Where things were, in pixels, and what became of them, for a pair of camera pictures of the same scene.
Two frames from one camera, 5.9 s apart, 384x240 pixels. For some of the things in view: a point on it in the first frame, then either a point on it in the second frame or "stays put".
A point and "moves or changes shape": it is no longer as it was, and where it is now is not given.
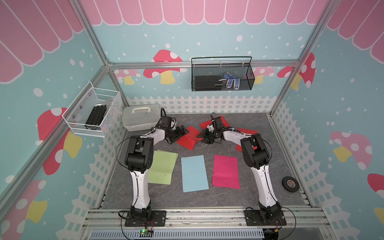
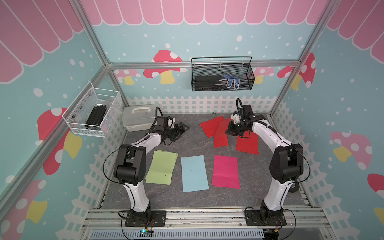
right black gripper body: [209, 136] → [236, 129]
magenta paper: [225, 173] stays put
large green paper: [163, 163] stays put
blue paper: [194, 173] stays put
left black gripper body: [175, 133] stays put
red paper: [189, 140] moves or changes shape
